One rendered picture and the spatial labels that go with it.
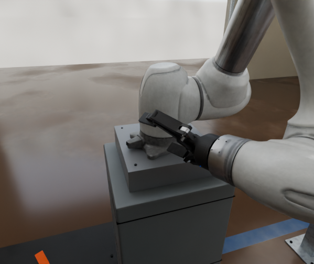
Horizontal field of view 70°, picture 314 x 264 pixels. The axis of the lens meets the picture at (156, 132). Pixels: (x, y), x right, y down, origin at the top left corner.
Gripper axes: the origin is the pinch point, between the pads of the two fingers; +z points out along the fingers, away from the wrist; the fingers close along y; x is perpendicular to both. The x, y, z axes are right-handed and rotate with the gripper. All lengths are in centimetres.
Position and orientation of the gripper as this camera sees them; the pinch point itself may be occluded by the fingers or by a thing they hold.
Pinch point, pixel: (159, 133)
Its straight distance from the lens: 60.3
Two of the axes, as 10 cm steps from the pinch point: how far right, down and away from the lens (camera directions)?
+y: -5.5, -6.0, -5.8
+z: -5.9, -2.1, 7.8
